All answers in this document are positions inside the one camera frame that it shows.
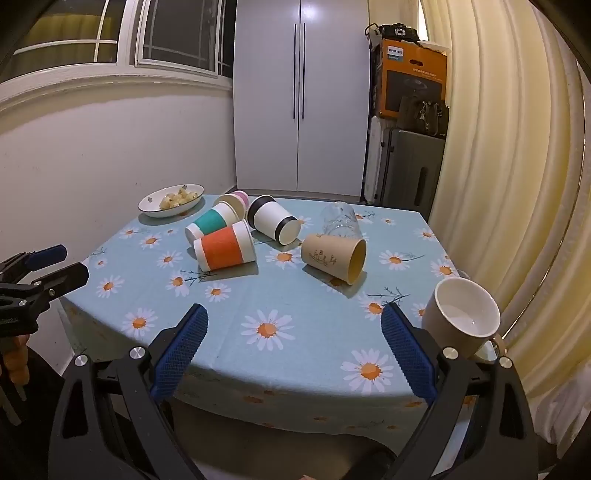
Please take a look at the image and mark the blue daisy print tablecloth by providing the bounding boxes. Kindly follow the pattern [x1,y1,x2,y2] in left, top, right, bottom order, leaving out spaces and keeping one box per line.
[58,194,468,437]

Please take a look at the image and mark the brown paper cup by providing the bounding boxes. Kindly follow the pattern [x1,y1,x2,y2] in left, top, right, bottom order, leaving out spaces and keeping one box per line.
[300,233,368,286]

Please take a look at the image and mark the white framed window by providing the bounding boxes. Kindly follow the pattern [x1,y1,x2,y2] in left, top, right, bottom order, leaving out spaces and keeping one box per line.
[0,0,237,85]

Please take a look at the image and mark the orange paper cup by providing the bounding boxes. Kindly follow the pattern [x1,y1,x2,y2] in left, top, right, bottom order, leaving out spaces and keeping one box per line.
[192,220,257,273]

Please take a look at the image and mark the pink paper cup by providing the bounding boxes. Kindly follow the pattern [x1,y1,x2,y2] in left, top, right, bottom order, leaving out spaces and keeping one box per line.
[213,189,251,220]

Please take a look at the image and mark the pale snack pieces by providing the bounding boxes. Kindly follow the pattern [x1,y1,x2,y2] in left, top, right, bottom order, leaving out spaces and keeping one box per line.
[159,185,197,210]

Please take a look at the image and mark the clear glass cup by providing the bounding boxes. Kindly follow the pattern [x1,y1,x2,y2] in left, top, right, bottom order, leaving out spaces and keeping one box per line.
[320,201,360,241]

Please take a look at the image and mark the beige ceramic mug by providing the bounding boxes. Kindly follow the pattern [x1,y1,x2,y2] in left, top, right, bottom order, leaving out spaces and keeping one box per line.
[420,276,507,363]

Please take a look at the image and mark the person's left hand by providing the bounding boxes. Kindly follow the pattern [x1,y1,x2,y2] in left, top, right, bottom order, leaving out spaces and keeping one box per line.
[0,333,30,385]

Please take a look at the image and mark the black and white paper cup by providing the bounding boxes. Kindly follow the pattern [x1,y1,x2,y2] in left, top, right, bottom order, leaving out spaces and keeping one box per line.
[246,195,301,246]

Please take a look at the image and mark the orange cardboard box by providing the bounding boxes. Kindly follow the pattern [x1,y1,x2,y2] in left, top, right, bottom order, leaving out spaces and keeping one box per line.
[374,37,448,120]

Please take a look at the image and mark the teal paper cup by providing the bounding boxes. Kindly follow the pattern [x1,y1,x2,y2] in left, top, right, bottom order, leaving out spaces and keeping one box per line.
[185,202,241,246]

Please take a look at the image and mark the white folded rack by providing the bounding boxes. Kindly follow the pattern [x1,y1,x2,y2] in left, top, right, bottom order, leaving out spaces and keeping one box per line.
[362,115,387,205]

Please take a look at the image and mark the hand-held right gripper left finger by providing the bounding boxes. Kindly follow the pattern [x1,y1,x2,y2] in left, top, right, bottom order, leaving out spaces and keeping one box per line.
[48,303,210,480]

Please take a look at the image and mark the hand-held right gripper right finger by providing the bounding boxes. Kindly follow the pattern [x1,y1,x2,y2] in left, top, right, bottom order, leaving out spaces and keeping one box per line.
[380,302,539,480]

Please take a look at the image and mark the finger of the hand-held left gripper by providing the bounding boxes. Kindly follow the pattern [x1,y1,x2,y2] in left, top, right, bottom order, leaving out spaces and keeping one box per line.
[18,261,90,315]
[0,244,68,283]

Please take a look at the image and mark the white wardrobe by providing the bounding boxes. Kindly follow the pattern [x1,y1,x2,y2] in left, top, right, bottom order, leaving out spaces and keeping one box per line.
[233,0,370,199]

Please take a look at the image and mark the cream curtain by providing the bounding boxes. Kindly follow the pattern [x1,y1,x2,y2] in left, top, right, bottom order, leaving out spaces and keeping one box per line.
[417,0,591,463]

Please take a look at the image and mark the grey suitcase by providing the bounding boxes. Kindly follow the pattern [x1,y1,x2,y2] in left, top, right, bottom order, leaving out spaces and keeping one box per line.
[376,126,447,220]

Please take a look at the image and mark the white bowl with snacks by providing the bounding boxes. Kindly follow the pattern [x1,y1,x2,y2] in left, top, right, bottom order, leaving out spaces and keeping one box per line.
[138,184,206,219]

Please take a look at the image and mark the dark handbag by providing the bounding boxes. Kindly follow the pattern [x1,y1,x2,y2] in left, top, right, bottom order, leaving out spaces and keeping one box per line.
[396,94,450,139]

